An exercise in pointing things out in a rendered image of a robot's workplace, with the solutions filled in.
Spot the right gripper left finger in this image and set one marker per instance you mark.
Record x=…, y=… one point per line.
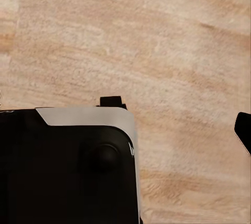
x=12, y=130

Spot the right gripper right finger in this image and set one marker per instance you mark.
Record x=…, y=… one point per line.
x=243, y=129

